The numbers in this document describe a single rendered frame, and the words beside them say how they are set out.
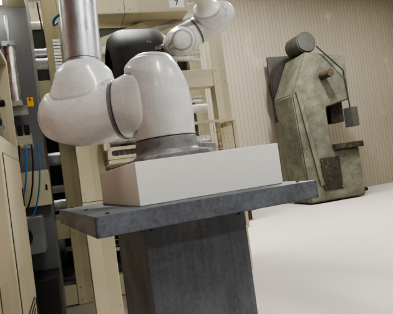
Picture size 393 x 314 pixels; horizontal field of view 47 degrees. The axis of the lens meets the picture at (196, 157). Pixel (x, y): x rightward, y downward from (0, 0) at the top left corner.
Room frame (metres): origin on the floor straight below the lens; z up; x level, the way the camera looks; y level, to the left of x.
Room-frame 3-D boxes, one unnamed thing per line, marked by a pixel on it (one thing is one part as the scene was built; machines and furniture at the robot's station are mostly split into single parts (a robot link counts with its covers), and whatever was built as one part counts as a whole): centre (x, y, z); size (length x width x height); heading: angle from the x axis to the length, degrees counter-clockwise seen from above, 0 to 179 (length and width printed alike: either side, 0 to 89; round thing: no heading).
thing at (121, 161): (2.36, 0.29, 0.80); 0.37 x 0.36 x 0.02; 16
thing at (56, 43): (2.22, 0.60, 1.19); 0.05 x 0.04 x 0.48; 16
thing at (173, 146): (1.15, 0.05, 0.77); 0.22 x 0.18 x 0.06; 110
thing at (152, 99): (1.15, 0.08, 0.91); 0.18 x 0.16 x 0.22; 79
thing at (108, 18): (2.68, 0.25, 1.71); 0.61 x 0.25 x 0.15; 106
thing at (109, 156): (2.22, 0.25, 0.84); 0.36 x 0.09 x 0.06; 106
